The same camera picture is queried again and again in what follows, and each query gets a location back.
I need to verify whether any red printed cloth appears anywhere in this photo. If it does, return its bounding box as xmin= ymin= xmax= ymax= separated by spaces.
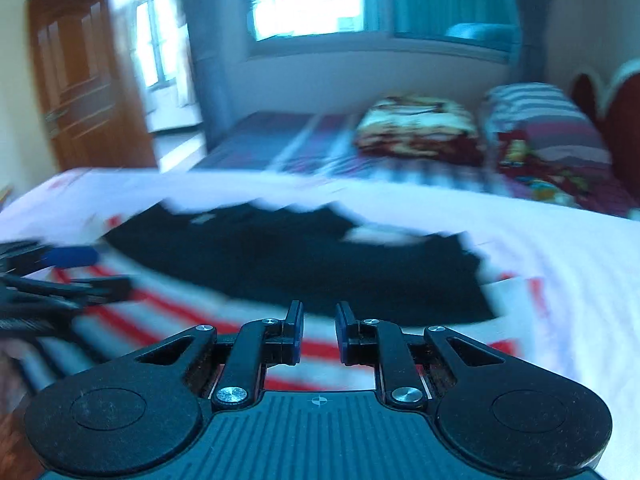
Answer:
xmin=497 ymin=130 xmax=637 ymax=217

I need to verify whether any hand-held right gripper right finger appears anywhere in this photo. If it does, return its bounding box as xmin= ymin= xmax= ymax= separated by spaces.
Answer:
xmin=334 ymin=301 xmax=506 ymax=406

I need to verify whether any red and white headboard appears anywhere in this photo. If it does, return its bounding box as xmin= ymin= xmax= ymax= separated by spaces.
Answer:
xmin=569 ymin=57 xmax=640 ymax=222

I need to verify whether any grey curtain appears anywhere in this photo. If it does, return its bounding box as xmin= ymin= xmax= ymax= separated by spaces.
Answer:
xmin=510 ymin=0 xmax=552 ymax=82
xmin=175 ymin=0 xmax=252 ymax=147

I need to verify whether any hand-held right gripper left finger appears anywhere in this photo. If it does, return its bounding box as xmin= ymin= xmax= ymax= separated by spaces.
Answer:
xmin=132 ymin=301 xmax=305 ymax=408

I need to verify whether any balcony window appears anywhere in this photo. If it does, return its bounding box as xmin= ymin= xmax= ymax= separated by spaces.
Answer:
xmin=107 ymin=0 xmax=202 ymax=134

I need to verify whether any striped folded blanket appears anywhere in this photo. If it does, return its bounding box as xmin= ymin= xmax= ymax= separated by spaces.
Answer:
xmin=480 ymin=82 xmax=614 ymax=172

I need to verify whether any printed folded blanket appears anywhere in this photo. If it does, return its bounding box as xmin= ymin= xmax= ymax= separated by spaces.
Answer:
xmin=354 ymin=93 xmax=482 ymax=162

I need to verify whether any sliding glass window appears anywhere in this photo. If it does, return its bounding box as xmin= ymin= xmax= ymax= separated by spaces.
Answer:
xmin=239 ymin=0 xmax=522 ymax=64

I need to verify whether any striped knit sweater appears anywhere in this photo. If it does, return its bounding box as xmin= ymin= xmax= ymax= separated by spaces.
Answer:
xmin=0 ymin=199 xmax=547 ymax=401

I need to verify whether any wooden door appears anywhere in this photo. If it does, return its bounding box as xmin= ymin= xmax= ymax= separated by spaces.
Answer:
xmin=26 ymin=0 xmax=159 ymax=177

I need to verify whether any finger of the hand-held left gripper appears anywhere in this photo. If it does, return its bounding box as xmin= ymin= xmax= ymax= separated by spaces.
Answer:
xmin=0 ymin=274 xmax=135 ymax=311
xmin=0 ymin=241 xmax=101 ymax=274

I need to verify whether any blue cushion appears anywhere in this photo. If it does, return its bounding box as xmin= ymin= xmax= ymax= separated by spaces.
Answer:
xmin=444 ymin=22 xmax=519 ymax=52

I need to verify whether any floral bed sheet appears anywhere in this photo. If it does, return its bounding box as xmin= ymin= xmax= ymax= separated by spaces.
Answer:
xmin=0 ymin=167 xmax=640 ymax=480

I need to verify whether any striped purple bed sheet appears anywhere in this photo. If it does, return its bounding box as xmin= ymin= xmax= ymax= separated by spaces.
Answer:
xmin=192 ymin=110 xmax=640 ymax=222

